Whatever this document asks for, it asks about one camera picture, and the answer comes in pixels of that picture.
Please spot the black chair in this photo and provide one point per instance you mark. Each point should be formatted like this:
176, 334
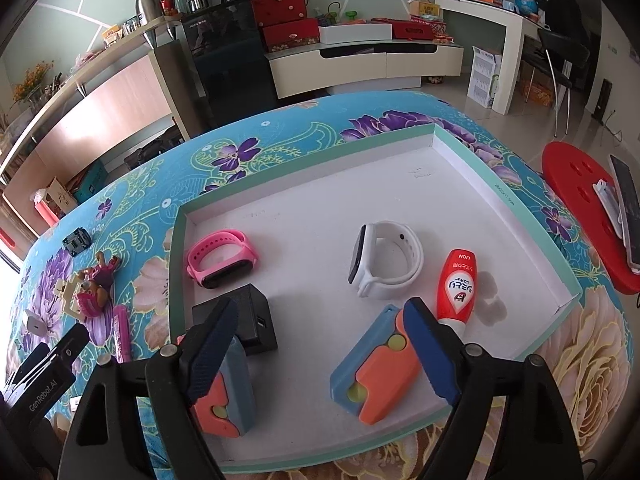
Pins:
562, 60

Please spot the red and white gift bag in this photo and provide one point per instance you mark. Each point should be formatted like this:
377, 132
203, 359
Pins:
52, 200

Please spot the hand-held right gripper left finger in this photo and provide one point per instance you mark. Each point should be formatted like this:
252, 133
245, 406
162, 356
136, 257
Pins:
210, 355

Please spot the blue storage box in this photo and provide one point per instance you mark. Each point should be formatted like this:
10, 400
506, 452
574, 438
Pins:
91, 180

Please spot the red round stool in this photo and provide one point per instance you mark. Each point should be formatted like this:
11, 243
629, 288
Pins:
575, 195

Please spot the pink puppy toy figure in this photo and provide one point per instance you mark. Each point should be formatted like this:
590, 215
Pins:
97, 290

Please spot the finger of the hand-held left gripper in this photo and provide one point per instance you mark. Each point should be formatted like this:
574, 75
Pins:
32, 362
72, 342

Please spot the smartphone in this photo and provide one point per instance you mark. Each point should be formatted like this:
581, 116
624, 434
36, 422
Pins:
627, 205

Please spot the white flat box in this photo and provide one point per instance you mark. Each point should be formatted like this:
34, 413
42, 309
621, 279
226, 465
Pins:
355, 34

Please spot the white printed carton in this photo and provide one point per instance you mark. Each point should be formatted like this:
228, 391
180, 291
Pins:
484, 77

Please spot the black toy car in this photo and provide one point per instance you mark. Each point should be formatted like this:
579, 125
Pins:
77, 242

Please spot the shallow green cardboard box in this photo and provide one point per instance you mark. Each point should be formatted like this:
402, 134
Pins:
310, 200

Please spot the black water dispenser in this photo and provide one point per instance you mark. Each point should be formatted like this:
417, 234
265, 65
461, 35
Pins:
225, 45

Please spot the purple plastic stick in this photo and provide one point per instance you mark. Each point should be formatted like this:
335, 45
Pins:
121, 335

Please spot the black foot stepper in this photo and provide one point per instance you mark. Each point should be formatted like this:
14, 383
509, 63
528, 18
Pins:
150, 147

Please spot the white smartwatch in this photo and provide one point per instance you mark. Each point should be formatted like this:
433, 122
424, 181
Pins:
395, 270

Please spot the orange and blue plastic toy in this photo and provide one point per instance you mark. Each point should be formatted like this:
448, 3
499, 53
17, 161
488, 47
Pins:
375, 375
235, 400

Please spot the cream television cabinet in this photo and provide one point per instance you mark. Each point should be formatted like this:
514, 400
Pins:
350, 67

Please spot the wooden shelf counter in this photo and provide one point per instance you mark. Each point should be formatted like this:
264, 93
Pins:
100, 110

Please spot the steel thermos jug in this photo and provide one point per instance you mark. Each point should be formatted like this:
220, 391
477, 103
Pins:
147, 5

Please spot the pink smart band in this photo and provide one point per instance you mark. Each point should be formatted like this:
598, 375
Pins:
220, 260

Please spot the red gift box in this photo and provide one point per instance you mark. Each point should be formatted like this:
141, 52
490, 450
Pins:
290, 36

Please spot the yellow cardboard box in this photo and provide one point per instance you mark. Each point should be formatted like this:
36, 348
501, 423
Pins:
426, 9

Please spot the white desk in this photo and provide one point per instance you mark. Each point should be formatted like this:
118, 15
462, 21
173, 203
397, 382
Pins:
510, 45

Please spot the black power adapter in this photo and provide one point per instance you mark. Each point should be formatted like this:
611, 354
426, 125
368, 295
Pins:
250, 315

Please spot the vase of yellow flowers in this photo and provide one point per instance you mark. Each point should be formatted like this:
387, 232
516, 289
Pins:
32, 82

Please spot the cream plastic clip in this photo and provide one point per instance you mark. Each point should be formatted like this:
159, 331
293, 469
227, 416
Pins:
67, 300

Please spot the red patterned boxes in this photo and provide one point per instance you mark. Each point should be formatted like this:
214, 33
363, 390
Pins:
417, 30

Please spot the red handbag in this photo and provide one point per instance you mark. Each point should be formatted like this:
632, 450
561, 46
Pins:
279, 5

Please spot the red glue bottle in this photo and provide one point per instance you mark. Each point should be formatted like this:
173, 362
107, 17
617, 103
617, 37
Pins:
456, 285

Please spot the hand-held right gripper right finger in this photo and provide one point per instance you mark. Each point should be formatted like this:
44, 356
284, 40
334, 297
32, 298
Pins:
430, 355

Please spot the white charger plug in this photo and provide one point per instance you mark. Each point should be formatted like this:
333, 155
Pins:
36, 325

